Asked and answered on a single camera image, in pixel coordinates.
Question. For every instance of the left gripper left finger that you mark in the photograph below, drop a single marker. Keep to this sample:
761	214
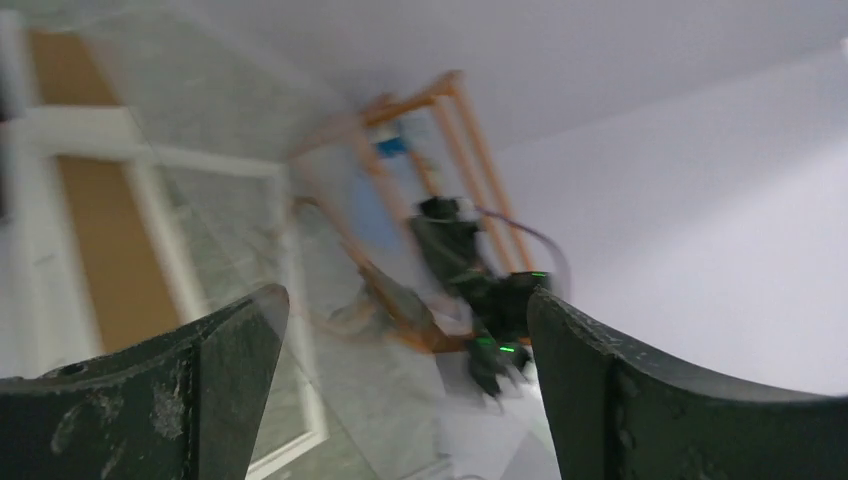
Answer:
186	404

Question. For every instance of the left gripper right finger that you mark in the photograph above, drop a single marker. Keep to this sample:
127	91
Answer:
618	408

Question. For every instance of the white picture frame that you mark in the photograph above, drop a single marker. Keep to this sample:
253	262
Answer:
212	222

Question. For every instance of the brown backing board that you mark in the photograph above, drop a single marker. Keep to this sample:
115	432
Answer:
125	283

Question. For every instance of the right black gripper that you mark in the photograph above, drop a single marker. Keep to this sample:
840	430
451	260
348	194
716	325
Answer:
499	304

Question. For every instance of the orange wooden shelf rack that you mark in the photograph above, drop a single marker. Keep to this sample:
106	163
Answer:
409	318

